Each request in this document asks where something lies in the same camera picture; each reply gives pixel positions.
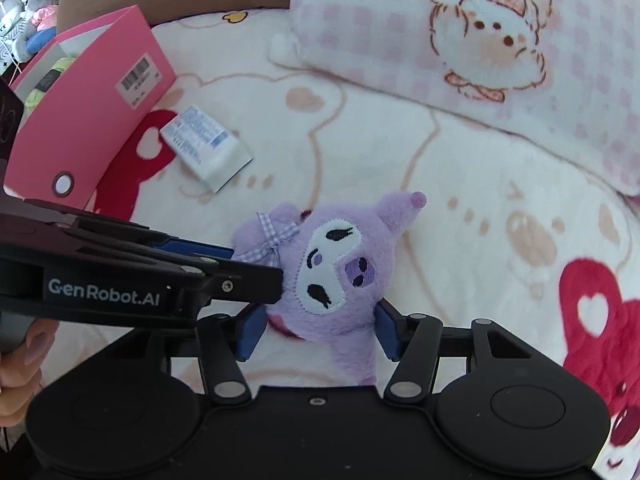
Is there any white cartoon bear blanket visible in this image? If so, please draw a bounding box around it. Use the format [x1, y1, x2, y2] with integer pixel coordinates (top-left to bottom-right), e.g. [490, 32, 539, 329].
[88, 10, 639, 479]

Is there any purple plush toy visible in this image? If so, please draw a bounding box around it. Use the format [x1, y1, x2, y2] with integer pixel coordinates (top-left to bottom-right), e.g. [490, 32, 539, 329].
[231, 192, 427, 386]

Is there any person's left hand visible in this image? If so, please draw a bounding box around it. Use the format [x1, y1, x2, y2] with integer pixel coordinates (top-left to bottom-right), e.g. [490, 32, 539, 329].
[0, 318, 60, 428]

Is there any grey plush rabbit toy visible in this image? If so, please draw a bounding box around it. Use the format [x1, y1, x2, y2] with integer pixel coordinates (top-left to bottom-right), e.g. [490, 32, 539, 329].
[12, 0, 60, 63]

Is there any pink checkered cartoon pillow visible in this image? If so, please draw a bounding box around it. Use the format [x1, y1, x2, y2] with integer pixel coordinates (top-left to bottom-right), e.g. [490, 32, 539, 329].
[270, 0, 639, 196]

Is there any white blue soap box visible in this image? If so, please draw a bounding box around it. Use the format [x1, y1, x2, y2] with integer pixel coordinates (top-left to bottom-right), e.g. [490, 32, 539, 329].
[160, 105, 253, 193]

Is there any green yarn ball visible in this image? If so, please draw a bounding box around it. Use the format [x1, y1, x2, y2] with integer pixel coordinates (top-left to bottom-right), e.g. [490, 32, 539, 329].
[25, 56, 76, 115]

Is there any pink cardboard box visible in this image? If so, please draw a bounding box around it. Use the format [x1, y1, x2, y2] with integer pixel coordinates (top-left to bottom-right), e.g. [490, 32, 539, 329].
[3, 6, 176, 208]

